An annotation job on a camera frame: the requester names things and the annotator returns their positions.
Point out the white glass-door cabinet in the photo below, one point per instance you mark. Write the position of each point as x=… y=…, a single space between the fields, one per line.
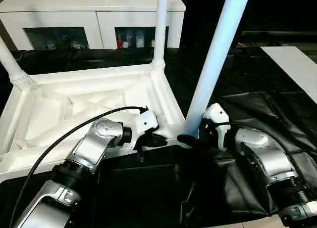
x=62 y=5

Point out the dark long shelf board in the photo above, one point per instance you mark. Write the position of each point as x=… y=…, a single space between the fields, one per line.
x=280 y=35

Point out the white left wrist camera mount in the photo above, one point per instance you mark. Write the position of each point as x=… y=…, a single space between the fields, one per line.
x=147 y=121

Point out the white plastic table leg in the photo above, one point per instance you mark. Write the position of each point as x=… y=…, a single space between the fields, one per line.
x=159 y=27
x=11 y=62
x=215 y=59

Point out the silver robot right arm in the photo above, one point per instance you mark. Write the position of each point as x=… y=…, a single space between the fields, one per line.
x=265 y=153

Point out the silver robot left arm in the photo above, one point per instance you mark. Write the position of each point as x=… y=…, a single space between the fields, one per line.
x=94 y=144

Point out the black work mat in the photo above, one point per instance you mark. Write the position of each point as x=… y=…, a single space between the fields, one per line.
x=247 y=94

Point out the white plastic table top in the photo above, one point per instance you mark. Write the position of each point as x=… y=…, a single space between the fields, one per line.
x=74 y=94

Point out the white flat panel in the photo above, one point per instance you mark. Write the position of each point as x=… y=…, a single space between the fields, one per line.
x=294 y=67

